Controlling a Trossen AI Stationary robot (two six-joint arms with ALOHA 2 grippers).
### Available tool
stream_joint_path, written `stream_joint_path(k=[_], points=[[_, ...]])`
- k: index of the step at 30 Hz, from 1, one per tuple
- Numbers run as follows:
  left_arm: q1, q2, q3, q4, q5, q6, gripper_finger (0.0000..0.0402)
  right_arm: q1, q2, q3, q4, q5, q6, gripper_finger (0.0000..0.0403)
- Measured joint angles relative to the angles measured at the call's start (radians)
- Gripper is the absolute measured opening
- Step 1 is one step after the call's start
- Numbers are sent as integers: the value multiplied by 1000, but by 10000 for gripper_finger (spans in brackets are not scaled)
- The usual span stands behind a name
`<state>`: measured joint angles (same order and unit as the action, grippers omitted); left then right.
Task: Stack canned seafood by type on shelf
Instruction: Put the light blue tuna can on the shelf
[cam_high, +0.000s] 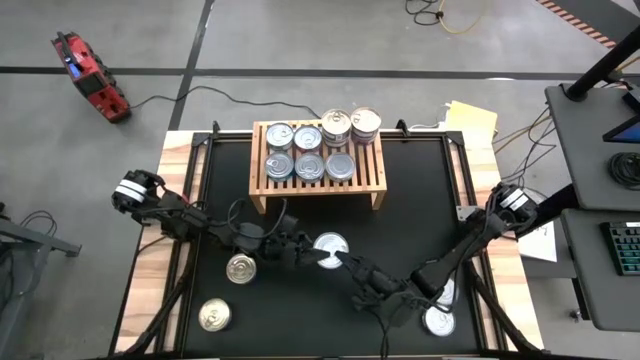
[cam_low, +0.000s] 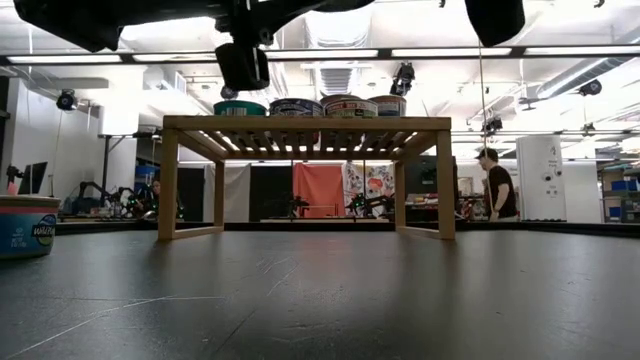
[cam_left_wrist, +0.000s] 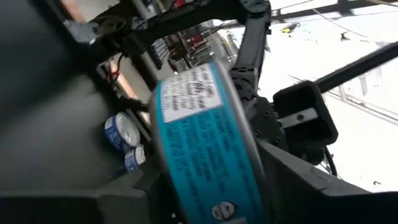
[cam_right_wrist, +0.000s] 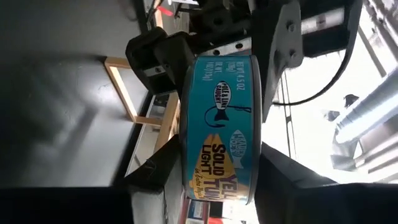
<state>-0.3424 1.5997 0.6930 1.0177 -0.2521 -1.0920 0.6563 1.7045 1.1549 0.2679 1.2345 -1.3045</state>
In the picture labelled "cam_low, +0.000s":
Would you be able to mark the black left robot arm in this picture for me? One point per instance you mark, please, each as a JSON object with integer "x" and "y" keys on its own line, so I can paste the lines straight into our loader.
{"x": 70, "y": 20}

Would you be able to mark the grey ceiling duct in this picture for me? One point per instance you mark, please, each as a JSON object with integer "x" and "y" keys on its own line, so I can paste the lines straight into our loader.
{"x": 575, "y": 75}

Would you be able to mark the black ceiling spot lamp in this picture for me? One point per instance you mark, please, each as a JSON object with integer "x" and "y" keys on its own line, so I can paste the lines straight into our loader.
{"x": 66, "y": 100}
{"x": 492, "y": 125}
{"x": 402, "y": 80}
{"x": 229, "y": 95}
{"x": 591, "y": 87}

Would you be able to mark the storage shelf rack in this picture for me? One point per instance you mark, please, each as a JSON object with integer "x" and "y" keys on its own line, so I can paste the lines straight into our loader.
{"x": 620, "y": 195}
{"x": 465, "y": 207}

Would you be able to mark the black partition curtain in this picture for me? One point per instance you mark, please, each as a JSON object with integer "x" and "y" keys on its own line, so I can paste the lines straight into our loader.
{"x": 265, "y": 195}

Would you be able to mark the white light strip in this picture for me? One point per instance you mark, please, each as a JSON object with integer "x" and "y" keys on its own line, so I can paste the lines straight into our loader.
{"x": 55, "y": 59}
{"x": 450, "y": 52}
{"x": 172, "y": 57}
{"x": 580, "y": 50}
{"x": 320, "y": 53}

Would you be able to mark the background black robot arm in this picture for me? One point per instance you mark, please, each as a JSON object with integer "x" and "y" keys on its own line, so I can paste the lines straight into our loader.
{"x": 367, "y": 202}
{"x": 100, "y": 197}
{"x": 297, "y": 205}

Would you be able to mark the wooden slatted shelf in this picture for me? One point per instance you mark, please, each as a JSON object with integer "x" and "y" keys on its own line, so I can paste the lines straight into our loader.
{"x": 300, "y": 123}

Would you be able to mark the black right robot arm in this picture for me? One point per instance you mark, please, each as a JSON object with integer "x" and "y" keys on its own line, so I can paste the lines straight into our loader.
{"x": 495, "y": 20}

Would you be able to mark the floral hanging cloth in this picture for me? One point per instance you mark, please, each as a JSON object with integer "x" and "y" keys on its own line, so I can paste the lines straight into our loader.
{"x": 375, "y": 185}

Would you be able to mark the white hanging cloth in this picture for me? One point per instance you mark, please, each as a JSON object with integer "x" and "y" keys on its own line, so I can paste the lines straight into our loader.
{"x": 232, "y": 192}

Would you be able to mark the blue label tuna can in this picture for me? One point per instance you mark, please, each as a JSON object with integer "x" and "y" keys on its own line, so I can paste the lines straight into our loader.
{"x": 295, "y": 107}

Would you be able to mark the person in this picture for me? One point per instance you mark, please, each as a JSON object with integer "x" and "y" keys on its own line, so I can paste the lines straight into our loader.
{"x": 500, "y": 190}
{"x": 154, "y": 192}

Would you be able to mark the overhead rig crossbar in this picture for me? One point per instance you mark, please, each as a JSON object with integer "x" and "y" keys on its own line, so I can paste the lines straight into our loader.
{"x": 517, "y": 51}

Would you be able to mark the white panel on stand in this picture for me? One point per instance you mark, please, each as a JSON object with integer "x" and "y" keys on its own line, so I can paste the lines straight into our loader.
{"x": 119, "y": 120}

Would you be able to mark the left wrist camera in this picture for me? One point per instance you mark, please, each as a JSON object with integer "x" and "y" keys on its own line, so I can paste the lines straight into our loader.
{"x": 242, "y": 67}

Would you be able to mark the red hanging cloth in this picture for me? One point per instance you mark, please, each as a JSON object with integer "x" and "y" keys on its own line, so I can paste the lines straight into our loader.
{"x": 320, "y": 190}

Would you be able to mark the black monitor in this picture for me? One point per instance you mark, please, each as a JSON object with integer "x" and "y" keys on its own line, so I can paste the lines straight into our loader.
{"x": 34, "y": 177}
{"x": 425, "y": 175}

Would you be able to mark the green label tuna can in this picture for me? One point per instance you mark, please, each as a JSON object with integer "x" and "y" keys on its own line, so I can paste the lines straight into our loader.
{"x": 352, "y": 108}

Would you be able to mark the teal label tuna can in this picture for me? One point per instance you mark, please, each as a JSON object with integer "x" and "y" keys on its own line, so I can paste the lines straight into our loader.
{"x": 240, "y": 108}

